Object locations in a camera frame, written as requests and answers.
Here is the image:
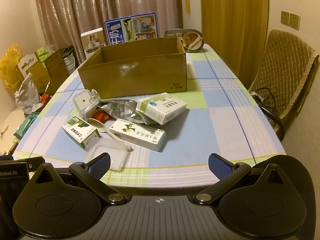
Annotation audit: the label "red sachet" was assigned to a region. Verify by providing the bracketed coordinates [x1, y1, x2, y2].
[95, 111, 112, 122]

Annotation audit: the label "clear bag of hooks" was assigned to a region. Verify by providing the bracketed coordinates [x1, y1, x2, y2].
[86, 89, 102, 105]

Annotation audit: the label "clear plastic lid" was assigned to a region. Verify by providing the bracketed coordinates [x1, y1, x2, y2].
[84, 138, 130, 172]

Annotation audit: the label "brown cardboard box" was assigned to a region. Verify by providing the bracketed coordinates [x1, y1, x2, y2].
[77, 37, 187, 99]

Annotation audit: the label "green yellow print medicine box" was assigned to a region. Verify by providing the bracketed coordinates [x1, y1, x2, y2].
[62, 115, 102, 150]

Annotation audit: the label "silver foil bag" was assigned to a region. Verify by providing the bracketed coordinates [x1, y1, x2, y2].
[99, 99, 160, 125]

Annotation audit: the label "yellow plastic bag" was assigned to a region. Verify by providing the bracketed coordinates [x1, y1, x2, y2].
[0, 44, 23, 89]

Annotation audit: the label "black power cable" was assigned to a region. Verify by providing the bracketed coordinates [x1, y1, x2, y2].
[252, 87, 285, 140]

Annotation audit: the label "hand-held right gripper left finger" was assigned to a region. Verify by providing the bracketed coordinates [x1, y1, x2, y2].
[31, 153, 127, 205]

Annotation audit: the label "checkered cloth desktop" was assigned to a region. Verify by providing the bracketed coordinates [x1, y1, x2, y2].
[11, 44, 287, 188]

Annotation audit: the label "dark brown cardboard carton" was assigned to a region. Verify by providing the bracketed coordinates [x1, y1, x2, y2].
[44, 49, 70, 95]

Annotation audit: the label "white square night light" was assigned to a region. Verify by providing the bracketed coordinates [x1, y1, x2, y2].
[72, 90, 98, 117]

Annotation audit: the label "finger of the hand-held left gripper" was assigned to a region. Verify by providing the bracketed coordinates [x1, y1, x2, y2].
[0, 155, 46, 172]

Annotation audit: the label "golden curtain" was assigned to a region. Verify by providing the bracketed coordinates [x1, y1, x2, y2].
[200, 0, 269, 85]

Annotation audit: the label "orange handle screwdriver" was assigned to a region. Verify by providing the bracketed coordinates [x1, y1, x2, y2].
[41, 82, 50, 103]

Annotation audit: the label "white plastic bag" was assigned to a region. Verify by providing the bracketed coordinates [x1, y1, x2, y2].
[15, 73, 42, 113]

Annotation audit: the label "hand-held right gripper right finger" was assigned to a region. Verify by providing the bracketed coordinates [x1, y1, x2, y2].
[192, 153, 287, 205]

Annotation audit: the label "beige plastic spoon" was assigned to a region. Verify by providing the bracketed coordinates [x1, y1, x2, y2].
[86, 118, 133, 152]

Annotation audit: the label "brown curtain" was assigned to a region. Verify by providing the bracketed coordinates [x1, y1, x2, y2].
[33, 0, 183, 63]

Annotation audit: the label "white green medicine box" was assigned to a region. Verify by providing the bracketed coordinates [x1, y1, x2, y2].
[136, 92, 188, 125]

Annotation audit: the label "white picture box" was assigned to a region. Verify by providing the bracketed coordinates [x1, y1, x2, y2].
[80, 27, 105, 58]

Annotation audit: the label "blue milk carton box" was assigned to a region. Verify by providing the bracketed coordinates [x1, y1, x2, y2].
[104, 13, 158, 46]

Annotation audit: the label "chair with quilted cover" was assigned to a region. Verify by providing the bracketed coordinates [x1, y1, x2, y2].
[247, 29, 320, 140]

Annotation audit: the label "green wipes pack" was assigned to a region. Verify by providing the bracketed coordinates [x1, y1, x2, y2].
[15, 112, 39, 138]

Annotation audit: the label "green tissue packs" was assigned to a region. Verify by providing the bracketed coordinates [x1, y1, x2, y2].
[36, 44, 55, 67]

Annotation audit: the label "long plant print medicine box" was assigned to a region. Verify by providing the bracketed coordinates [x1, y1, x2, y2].
[109, 118, 166, 152]

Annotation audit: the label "cardboard carton with white flaps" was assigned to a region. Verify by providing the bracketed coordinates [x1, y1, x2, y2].
[16, 52, 49, 93]

